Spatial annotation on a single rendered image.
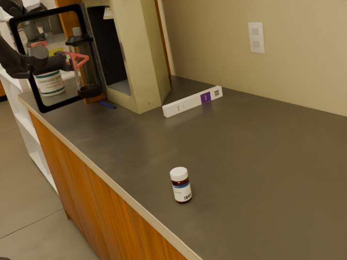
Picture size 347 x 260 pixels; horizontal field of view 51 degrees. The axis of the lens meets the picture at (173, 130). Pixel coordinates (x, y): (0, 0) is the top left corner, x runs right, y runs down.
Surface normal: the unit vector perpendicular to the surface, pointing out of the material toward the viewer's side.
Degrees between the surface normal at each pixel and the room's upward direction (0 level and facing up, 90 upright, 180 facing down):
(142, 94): 90
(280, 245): 0
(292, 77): 90
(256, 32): 90
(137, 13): 90
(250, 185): 0
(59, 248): 0
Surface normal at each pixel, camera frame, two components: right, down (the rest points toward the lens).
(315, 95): -0.82, 0.36
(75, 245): -0.18, -0.90
